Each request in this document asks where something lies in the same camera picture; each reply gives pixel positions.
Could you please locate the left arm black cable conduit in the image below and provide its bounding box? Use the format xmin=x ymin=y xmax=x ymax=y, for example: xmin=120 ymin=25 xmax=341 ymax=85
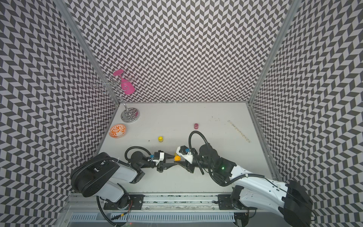
xmin=124 ymin=146 xmax=152 ymax=162

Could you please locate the aluminium corner post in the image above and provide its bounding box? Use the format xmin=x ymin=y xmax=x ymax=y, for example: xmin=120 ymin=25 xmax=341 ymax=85
xmin=248 ymin=0 xmax=302 ymax=106
xmin=53 ymin=0 xmax=120 ymax=107

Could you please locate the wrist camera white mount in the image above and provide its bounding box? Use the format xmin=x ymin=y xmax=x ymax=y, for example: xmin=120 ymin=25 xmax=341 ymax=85
xmin=150 ymin=151 xmax=165 ymax=166
xmin=176 ymin=146 xmax=196 ymax=164

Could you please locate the chrome glass holder stand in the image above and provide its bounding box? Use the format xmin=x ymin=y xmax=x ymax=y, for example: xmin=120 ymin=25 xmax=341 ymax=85
xmin=96 ymin=74 xmax=140 ymax=123

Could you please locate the aluminium corner post right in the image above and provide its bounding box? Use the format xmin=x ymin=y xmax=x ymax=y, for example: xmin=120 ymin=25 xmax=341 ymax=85
xmin=248 ymin=0 xmax=302 ymax=106

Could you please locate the orange patterned ceramic bowl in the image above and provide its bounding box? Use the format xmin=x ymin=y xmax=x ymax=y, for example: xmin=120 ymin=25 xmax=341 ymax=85
xmin=109 ymin=124 xmax=127 ymax=139

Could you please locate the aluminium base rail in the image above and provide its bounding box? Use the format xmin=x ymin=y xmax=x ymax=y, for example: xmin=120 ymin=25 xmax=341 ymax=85
xmin=60 ymin=192 xmax=301 ymax=213

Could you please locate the aluminium corner post left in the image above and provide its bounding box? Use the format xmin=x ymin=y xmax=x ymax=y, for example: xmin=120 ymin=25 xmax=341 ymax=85
xmin=53 ymin=0 xmax=120 ymax=107

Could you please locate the pink plastic wine glass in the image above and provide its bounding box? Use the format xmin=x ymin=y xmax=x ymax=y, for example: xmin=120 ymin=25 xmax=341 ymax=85
xmin=113 ymin=70 xmax=136 ymax=95

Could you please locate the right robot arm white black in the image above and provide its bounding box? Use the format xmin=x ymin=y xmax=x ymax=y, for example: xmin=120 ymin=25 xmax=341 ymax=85
xmin=176 ymin=145 xmax=316 ymax=227

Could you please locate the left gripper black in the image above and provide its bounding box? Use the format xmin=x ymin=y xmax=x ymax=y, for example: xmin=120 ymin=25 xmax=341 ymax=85
xmin=140 ymin=150 xmax=179 ymax=173

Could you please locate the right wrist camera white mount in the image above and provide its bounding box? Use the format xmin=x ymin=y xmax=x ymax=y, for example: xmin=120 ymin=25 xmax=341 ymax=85
xmin=176 ymin=146 xmax=196 ymax=164

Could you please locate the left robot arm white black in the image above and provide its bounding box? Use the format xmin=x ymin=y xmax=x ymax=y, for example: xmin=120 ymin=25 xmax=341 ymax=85
xmin=71 ymin=146 xmax=177 ymax=202

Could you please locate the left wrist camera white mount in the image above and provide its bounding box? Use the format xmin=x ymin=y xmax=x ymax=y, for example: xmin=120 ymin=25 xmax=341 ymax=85
xmin=150 ymin=151 xmax=165 ymax=166

